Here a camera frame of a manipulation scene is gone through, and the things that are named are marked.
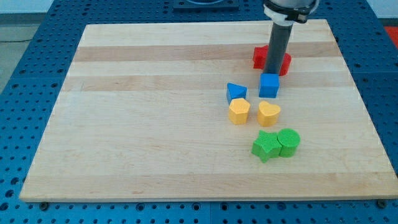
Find red star block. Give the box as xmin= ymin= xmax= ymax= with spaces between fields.
xmin=252 ymin=45 xmax=269 ymax=69

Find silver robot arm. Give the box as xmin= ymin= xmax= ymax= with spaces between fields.
xmin=263 ymin=0 xmax=320 ymax=26

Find green star block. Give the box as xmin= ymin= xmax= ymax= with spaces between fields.
xmin=251 ymin=130 xmax=282 ymax=163

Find green circle block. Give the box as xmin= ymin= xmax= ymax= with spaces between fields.
xmin=277 ymin=128 xmax=301 ymax=157

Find red circle block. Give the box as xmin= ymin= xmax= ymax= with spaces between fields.
xmin=279 ymin=53 xmax=292 ymax=76

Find blue triangle block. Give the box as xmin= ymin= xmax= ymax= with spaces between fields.
xmin=226 ymin=83 xmax=247 ymax=104

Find yellow pentagon block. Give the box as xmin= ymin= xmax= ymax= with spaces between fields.
xmin=228 ymin=98 xmax=251 ymax=125

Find wooden board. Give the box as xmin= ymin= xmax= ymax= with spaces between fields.
xmin=19 ymin=19 xmax=397 ymax=202

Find yellow heart block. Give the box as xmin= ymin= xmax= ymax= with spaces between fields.
xmin=257 ymin=101 xmax=281 ymax=127

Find blue cube block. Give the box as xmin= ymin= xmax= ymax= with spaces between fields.
xmin=259 ymin=73 xmax=280 ymax=98

